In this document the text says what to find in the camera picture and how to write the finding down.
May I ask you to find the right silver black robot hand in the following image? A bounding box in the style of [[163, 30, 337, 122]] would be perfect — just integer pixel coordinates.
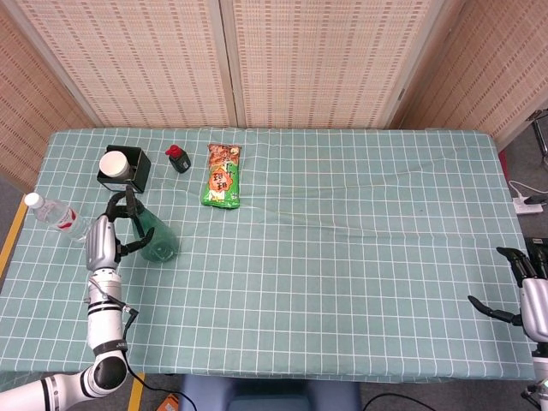
[[468, 246, 548, 340]]

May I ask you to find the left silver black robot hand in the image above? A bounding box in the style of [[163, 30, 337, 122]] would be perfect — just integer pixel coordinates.
[[85, 188, 155, 273]]

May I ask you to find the green spray bottle black nozzle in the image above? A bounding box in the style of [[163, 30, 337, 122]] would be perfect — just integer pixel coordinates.
[[123, 186, 181, 263]]

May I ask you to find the clear plastic water bottle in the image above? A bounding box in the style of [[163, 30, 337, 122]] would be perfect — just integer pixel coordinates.
[[23, 192, 95, 244]]

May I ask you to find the black open cardboard box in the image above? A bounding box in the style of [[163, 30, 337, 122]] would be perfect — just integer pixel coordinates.
[[96, 145, 152, 195]]

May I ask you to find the small black bottle red cap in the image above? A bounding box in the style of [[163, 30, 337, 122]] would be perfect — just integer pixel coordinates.
[[165, 145, 192, 174]]

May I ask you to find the orange snack packet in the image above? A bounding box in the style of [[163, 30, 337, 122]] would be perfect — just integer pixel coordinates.
[[156, 390, 181, 411]]

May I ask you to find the white lidded jar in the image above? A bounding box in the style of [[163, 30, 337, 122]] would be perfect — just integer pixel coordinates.
[[98, 151, 133, 180]]

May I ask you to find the white power strip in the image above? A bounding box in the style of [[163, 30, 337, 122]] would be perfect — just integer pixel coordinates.
[[513, 197, 544, 214]]

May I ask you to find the green orange snack bag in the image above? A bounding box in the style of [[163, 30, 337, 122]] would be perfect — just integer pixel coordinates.
[[200, 143, 244, 211]]

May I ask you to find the woven bamboo screen panel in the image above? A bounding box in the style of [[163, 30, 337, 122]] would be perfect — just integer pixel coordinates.
[[8, 0, 239, 128], [389, 0, 548, 146], [0, 0, 93, 194], [220, 0, 466, 129]]

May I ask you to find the green white checked tablecloth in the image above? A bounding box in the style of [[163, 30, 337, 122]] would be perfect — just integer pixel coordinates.
[[0, 127, 541, 393]]

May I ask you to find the blue padded seat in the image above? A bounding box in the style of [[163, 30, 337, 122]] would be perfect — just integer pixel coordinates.
[[178, 375, 363, 411]]

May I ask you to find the white power cable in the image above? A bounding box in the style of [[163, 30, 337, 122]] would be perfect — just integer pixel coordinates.
[[508, 180, 533, 202]]

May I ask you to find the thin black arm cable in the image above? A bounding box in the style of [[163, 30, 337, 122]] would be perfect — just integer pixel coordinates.
[[127, 366, 183, 393]]

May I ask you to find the black floor cable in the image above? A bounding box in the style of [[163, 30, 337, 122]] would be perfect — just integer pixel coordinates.
[[362, 392, 433, 411]]

